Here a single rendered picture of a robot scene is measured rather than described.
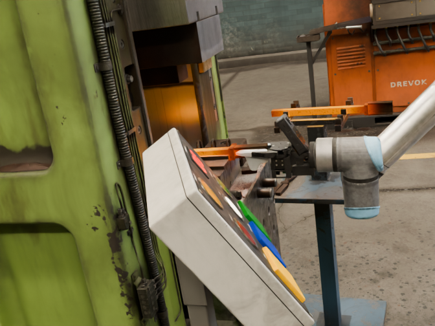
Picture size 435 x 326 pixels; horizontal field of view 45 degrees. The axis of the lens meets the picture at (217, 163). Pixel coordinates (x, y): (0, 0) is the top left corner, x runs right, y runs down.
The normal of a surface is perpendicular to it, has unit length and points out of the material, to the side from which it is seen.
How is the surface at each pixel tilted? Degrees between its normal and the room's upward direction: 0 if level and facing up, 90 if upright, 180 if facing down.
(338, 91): 90
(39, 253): 90
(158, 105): 90
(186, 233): 90
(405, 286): 0
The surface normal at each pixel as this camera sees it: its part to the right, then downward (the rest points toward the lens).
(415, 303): -0.14, -0.93
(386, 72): -0.22, 0.35
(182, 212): 0.16, 0.30
